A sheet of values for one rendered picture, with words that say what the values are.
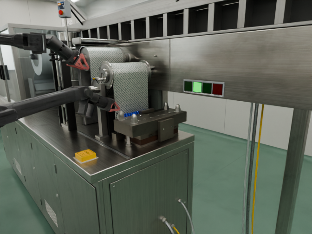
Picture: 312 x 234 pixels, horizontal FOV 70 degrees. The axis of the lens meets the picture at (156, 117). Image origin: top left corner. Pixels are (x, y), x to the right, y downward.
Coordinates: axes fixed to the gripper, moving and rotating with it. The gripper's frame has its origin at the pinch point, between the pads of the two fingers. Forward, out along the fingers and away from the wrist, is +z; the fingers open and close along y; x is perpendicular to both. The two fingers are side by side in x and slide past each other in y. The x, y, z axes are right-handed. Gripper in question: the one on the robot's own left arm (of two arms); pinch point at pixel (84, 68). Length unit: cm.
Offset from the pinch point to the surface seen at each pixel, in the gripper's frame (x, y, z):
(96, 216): -57, 27, 29
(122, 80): 5.9, 6.0, 18.5
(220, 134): 79, -88, 293
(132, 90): 5.1, 5.9, 27.2
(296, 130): 17, 79, 66
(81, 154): -36.8, 16.2, 13.8
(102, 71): 4.5, 0.4, 8.7
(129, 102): -1.4, 5.9, 29.2
